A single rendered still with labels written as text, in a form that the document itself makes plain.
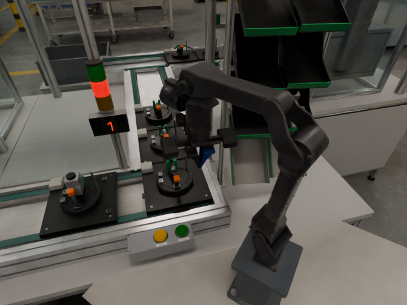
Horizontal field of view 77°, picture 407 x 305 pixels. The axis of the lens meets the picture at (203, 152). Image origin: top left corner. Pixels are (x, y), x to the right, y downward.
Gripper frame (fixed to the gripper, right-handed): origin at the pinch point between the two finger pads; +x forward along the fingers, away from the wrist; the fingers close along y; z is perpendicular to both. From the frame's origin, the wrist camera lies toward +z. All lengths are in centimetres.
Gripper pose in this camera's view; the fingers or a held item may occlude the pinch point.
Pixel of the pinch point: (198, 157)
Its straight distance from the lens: 67.5
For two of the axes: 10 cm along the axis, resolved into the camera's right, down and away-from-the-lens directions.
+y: -9.7, 1.6, -1.9
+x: 0.0, 7.6, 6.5
